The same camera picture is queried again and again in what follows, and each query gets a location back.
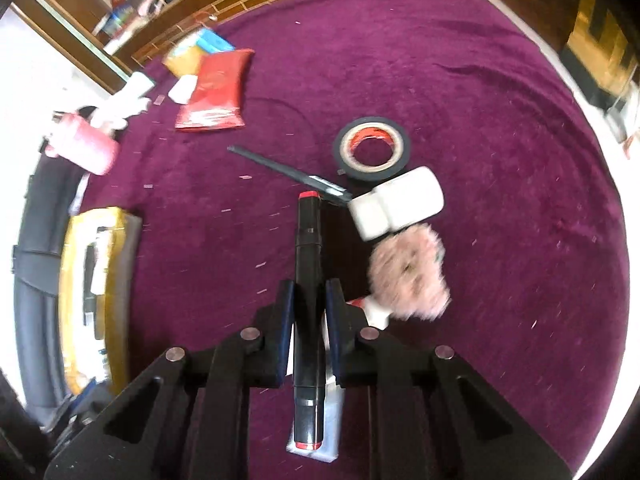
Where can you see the brown packing tape roll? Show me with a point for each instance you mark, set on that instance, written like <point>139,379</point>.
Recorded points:
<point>182,57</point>

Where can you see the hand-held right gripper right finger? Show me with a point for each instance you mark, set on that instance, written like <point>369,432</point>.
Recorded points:
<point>334,330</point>

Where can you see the small white bottle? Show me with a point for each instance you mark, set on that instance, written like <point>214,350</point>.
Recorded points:
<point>400,200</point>

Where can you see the small white box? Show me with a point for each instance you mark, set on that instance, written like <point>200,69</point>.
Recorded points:
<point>182,89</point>

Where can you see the black electrical tape roll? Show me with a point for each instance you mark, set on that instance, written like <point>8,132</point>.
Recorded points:
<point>370,176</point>

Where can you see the gold mirrored panel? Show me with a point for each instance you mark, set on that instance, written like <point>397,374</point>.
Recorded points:
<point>595,35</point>

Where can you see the pink fluffy plush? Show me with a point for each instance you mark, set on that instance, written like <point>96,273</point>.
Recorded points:
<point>407,270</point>

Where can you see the black marker with red cap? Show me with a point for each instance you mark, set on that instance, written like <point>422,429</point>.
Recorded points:
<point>307,260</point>

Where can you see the red foil pouch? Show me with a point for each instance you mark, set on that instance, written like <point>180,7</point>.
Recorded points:
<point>215,90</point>

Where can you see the black leather chair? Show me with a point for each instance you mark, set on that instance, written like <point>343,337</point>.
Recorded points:
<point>35,285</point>

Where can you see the gold-lined white box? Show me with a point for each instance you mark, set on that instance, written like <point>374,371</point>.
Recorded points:
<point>122,270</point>

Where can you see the thin black pen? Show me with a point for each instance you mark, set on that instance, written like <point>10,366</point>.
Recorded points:
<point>280,167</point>

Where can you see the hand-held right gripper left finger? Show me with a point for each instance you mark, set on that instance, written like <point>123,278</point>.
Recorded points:
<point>286,330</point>

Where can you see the pink knit-sleeved bottle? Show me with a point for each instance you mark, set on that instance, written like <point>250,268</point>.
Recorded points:
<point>85,142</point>

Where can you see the floral hand cream tube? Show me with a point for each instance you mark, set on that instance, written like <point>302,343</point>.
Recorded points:
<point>334,420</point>

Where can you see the white cloth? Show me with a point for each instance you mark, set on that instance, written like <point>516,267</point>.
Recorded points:
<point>127,100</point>

